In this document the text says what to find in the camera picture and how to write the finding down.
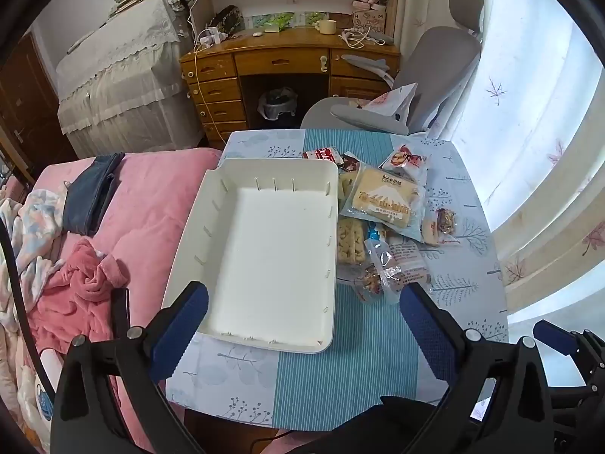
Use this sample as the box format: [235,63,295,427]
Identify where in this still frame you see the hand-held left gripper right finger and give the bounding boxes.
[398,283,556,454]

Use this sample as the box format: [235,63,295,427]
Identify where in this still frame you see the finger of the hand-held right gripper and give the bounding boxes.
[533,320,580,355]

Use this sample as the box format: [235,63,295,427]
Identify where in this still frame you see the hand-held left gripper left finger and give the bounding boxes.
[50,281,209,454]

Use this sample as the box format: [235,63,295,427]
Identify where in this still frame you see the white plastic tray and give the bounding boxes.
[161,157,340,354]

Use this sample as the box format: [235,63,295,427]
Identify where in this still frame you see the large bread packet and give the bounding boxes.
[339,165,426,243]

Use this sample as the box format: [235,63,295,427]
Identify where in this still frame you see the apple print snack packet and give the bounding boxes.
[380,144,433,185]

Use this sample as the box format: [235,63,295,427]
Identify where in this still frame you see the clear nut packet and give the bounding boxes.
[352,265,394,304]

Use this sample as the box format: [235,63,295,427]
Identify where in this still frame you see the white text-printed packet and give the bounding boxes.
[366,236,433,295]

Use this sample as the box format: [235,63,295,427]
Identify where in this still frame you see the pink garment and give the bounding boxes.
[26,236,131,341]

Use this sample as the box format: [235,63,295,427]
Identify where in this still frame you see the orange nut snack packet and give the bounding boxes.
[422,207,462,247]

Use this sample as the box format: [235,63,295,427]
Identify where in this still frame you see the pale cracker packet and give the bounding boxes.
[337,218,370,266]

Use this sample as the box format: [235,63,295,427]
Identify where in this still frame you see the pink blanket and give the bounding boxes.
[19,148,223,454]

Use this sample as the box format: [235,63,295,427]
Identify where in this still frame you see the blue jeans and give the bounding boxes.
[61,152,126,236]

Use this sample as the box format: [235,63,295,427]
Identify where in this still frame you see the cartoon printed quilt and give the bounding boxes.
[0,326,67,454]

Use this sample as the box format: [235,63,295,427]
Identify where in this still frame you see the pastel printed blanket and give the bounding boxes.
[0,175,67,341]

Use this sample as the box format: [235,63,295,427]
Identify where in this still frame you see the red white small packet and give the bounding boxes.
[302,146,343,162]

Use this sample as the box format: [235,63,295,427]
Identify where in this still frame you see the leaf print curtain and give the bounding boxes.
[397,0,605,389]

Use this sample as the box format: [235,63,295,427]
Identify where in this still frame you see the white plastic bag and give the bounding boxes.
[366,82,419,120]

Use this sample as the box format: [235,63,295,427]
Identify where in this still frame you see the trash bin with bag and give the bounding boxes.
[258,87,298,122]

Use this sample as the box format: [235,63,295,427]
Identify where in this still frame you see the lace piano cover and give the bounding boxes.
[56,0,207,159]

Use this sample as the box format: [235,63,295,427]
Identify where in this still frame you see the grey office chair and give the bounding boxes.
[300,0,485,136]

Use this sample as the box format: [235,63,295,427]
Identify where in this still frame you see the brown wooden door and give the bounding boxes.
[0,33,79,185]

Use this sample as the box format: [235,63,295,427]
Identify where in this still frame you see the wooden desk with hutch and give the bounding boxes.
[180,0,402,148]

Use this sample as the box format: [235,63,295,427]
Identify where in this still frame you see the white power strip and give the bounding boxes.
[196,29,228,47]

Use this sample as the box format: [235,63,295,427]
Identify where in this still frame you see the dark patterned bag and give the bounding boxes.
[204,6,245,34]

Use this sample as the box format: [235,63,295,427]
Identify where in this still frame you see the green packets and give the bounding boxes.
[250,13,303,31]

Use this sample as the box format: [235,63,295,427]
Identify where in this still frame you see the pink printed box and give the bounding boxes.
[351,7,388,30]

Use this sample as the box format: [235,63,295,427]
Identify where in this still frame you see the black cable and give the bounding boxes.
[0,224,53,393]

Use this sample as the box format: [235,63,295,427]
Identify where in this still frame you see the white cord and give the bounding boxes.
[339,27,395,50]

